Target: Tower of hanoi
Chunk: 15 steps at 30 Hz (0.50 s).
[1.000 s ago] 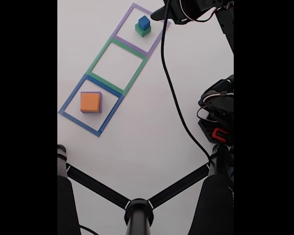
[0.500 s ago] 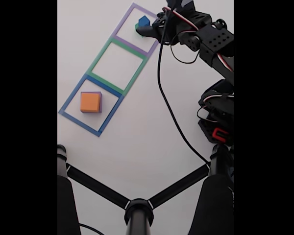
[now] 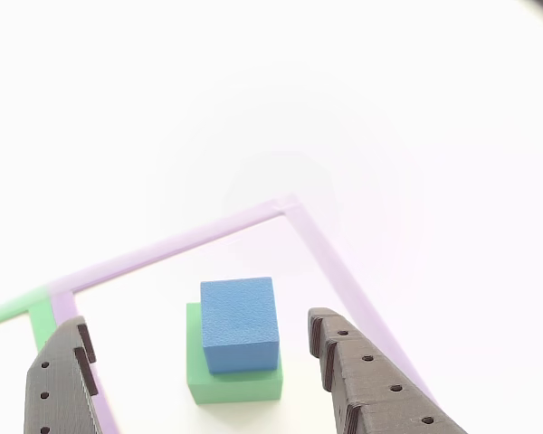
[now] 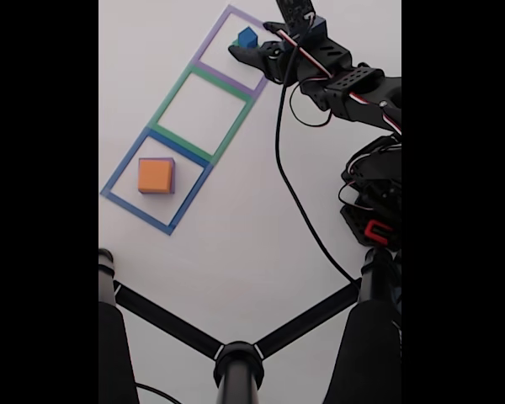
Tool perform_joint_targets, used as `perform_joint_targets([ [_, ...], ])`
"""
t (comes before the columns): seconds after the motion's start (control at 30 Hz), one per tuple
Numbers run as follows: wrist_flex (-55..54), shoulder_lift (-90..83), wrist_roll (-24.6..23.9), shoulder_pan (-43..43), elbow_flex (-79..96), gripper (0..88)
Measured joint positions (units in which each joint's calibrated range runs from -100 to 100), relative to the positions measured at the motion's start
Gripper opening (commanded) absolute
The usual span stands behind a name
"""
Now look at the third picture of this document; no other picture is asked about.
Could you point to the small blue cube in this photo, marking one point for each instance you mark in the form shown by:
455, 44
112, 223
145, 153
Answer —
237, 321

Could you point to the green tape square frame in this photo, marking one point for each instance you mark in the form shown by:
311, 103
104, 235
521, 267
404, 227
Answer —
40, 325

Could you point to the purple tape square frame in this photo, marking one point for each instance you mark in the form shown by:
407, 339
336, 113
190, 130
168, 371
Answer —
163, 248

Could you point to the green block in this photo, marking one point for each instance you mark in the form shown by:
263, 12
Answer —
235, 389

